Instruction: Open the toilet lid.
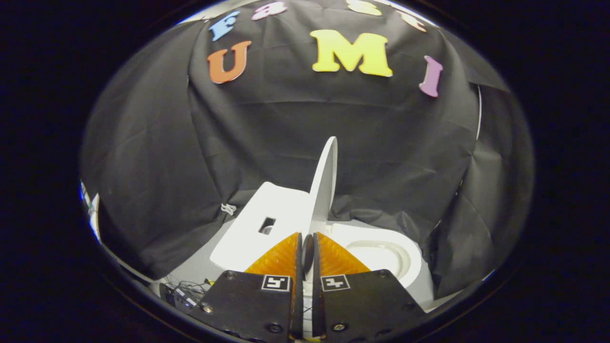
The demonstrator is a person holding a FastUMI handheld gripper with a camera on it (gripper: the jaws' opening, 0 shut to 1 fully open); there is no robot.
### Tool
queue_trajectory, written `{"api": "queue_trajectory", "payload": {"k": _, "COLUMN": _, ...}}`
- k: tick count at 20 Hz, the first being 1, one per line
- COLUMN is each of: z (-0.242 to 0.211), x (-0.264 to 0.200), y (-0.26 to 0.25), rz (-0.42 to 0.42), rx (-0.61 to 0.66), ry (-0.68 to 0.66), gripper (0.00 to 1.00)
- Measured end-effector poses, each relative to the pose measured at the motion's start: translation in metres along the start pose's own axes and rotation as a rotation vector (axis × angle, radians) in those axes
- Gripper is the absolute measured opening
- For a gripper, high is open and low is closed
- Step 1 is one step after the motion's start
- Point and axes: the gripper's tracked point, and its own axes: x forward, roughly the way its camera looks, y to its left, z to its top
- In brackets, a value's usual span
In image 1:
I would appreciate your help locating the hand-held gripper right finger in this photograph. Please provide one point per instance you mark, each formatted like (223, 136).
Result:
(362, 305)

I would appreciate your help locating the black power strip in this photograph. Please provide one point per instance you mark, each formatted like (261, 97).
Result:
(181, 297)

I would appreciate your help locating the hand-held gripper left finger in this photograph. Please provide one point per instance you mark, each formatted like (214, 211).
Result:
(252, 305)

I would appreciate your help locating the black backdrop cloth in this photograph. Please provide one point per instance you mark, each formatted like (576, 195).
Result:
(286, 133)

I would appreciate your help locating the grey round lid pull tab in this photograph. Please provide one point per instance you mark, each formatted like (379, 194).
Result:
(308, 252)

